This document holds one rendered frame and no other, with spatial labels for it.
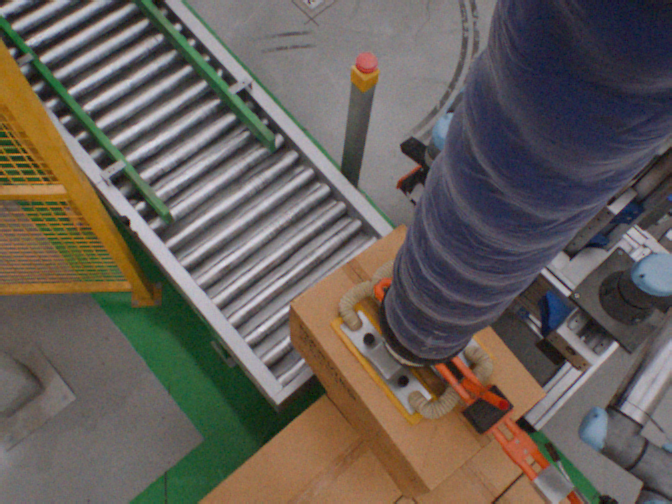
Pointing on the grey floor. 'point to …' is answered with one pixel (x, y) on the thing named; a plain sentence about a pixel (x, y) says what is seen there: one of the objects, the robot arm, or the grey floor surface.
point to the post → (357, 123)
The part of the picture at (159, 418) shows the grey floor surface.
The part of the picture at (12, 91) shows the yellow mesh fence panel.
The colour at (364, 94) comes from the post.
